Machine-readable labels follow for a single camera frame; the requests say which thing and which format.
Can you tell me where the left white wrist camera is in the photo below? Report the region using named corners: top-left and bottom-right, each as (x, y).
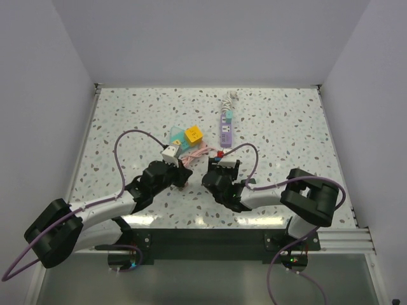
top-left (161, 144), bottom-right (181, 168)

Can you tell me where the purple power strip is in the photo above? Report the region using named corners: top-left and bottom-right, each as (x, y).
top-left (220, 110), bottom-right (233, 148)

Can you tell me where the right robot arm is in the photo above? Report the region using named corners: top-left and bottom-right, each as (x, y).
top-left (202, 158), bottom-right (343, 250)

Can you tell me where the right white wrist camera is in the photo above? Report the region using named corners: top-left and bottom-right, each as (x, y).
top-left (214, 151), bottom-right (236, 168)

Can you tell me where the striped braided cord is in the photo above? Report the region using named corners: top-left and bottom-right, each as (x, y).
top-left (221, 90), bottom-right (238, 112)

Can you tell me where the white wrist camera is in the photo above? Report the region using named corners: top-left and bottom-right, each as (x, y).
top-left (161, 144), bottom-right (181, 168)
top-left (214, 151), bottom-right (236, 168)

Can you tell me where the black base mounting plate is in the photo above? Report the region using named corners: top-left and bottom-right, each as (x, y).
top-left (94, 216), bottom-right (322, 266)

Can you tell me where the pink coiled cord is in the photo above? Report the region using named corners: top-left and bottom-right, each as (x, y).
top-left (181, 142), bottom-right (220, 168)

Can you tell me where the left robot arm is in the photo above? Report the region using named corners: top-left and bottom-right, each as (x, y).
top-left (24, 161), bottom-right (193, 269)

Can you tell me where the aluminium rail frame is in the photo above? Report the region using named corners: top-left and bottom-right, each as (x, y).
top-left (38, 85), bottom-right (378, 304)

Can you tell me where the teal power strip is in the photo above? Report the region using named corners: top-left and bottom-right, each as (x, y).
top-left (169, 126), bottom-right (191, 153)

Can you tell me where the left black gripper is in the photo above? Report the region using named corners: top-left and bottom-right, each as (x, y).
top-left (151, 157), bottom-right (192, 196)

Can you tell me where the yellow cube socket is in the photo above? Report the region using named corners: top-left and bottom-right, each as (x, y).
top-left (184, 125), bottom-right (203, 147)

